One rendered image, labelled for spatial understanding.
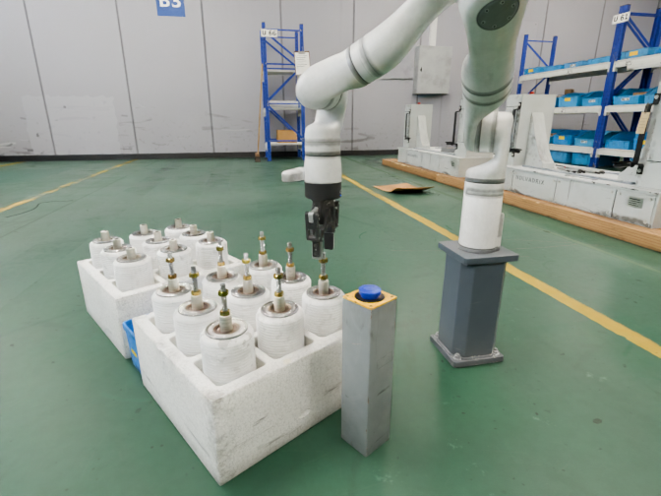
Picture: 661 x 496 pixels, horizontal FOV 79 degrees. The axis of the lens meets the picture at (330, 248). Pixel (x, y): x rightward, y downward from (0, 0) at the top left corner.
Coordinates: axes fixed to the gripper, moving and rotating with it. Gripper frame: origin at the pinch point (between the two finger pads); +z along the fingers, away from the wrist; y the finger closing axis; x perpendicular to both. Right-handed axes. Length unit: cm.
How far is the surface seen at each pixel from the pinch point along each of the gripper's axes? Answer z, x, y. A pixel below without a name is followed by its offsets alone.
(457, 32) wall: -171, 25, 733
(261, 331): 13.4, 7.6, -14.7
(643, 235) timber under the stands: 30, -112, 160
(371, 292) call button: 2.6, -13.9, -13.4
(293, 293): 12.4, 8.0, 1.4
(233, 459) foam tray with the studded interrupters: 31.2, 6.4, -28.6
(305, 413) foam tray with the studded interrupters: 31.3, -1.0, -13.7
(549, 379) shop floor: 36, -51, 22
